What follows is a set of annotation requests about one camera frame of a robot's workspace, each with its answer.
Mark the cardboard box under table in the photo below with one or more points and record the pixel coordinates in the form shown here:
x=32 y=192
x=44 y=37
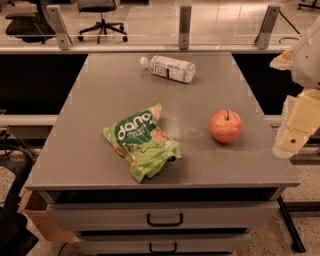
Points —
x=34 y=207

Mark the left metal glass bracket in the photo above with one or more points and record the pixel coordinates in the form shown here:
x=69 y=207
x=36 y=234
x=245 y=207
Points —
x=63 y=40

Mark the black office chair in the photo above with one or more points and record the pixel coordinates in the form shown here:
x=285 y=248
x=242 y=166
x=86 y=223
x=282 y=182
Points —
x=31 y=27
x=101 y=7

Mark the black table leg bar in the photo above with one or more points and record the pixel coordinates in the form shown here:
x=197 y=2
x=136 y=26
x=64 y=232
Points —
x=297 y=244

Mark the metal glass bracket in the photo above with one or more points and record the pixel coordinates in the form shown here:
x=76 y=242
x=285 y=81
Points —
x=184 y=26
x=63 y=40
x=263 y=38

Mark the black office chair left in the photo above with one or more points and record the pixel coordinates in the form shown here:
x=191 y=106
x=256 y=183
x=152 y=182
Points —
x=31 y=27

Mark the right metal glass bracket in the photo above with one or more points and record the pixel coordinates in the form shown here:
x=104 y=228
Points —
x=263 y=38

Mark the middle metal glass bracket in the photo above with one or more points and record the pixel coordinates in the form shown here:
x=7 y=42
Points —
x=184 y=26

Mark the clear blue plastic water bottle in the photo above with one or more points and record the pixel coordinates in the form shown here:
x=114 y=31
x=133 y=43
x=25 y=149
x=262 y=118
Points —
x=170 y=68

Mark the chair base top right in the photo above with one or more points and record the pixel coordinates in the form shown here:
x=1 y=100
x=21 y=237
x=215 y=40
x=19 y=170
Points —
x=312 y=4

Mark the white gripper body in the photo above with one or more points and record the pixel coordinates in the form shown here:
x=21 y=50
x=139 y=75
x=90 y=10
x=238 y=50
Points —
x=307 y=63

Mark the green chips bag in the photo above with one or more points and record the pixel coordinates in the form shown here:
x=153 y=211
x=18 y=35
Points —
x=142 y=143

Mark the black chair foreground left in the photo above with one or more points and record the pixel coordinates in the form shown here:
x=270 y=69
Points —
x=15 y=238

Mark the grey lower drawer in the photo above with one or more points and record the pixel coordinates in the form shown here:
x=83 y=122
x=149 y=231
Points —
x=166 y=244

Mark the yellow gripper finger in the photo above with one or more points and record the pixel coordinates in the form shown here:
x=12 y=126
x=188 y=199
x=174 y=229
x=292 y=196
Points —
x=300 y=120
x=284 y=61

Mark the black office chair centre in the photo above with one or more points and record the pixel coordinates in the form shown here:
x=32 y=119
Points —
x=101 y=7

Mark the red apple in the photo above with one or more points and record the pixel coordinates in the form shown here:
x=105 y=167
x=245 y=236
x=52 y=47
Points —
x=225 y=126

